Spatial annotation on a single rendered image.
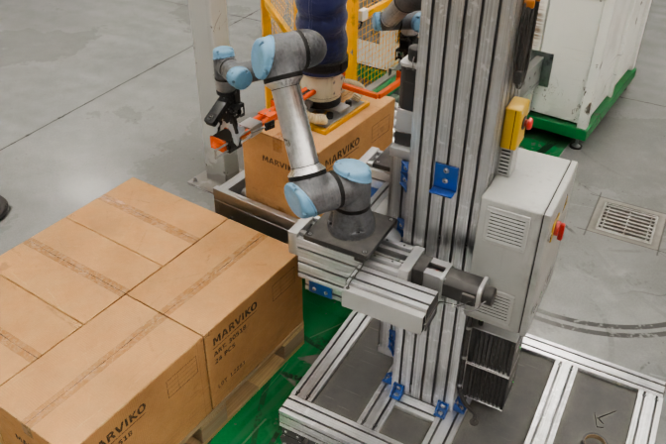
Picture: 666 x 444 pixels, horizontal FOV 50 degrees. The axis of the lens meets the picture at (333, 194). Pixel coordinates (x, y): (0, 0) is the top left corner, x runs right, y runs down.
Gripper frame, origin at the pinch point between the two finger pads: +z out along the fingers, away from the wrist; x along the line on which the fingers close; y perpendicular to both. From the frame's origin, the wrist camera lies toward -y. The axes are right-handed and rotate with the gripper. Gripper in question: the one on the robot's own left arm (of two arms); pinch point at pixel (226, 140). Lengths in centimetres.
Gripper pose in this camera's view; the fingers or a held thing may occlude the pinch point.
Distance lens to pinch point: 267.5
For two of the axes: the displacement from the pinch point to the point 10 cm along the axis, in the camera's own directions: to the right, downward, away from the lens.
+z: -0.1, 8.3, 5.6
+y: 5.8, -4.5, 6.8
